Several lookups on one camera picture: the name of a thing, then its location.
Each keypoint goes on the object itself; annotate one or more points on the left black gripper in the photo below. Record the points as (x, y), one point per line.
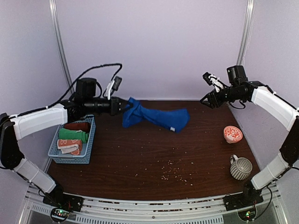
(115, 105)

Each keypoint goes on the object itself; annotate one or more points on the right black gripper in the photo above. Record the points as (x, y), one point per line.
(213, 96)

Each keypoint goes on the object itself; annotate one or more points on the blue towel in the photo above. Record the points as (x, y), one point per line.
(174, 120)

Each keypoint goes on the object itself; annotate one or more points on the orange bunny pattern towel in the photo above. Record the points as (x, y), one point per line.
(73, 147)

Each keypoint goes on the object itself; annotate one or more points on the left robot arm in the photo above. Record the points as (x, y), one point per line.
(34, 129)

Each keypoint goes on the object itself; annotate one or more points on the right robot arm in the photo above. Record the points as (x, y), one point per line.
(284, 135)

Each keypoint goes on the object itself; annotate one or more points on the orange white patterned bowl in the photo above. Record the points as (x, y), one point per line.
(232, 134)

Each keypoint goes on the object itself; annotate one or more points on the dark red rolled towel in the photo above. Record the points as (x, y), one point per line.
(80, 126)

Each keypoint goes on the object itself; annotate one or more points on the green rolled towel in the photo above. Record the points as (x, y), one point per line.
(67, 134)

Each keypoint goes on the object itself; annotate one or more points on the grey striped mug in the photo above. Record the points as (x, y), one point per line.
(240, 168)

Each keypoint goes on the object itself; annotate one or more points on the light blue plastic basket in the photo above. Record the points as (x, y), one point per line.
(85, 156)

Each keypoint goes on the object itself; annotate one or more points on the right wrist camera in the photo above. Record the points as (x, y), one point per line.
(213, 80)

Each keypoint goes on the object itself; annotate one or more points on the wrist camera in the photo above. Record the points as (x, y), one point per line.
(112, 86)
(213, 80)

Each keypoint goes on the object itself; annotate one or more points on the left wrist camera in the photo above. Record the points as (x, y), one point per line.
(112, 86)

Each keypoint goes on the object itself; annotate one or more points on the right aluminium frame post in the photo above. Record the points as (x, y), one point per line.
(247, 27)

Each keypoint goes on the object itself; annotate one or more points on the aluminium frame post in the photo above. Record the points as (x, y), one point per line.
(59, 40)
(247, 27)

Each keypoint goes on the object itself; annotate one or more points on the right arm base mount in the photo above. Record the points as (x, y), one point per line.
(243, 203)

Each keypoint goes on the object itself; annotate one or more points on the front aluminium rail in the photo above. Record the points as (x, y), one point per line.
(207, 210)

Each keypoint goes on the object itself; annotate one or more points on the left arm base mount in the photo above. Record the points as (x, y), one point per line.
(63, 210)

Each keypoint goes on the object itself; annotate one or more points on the left aluminium frame post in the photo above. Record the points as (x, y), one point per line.
(59, 40)

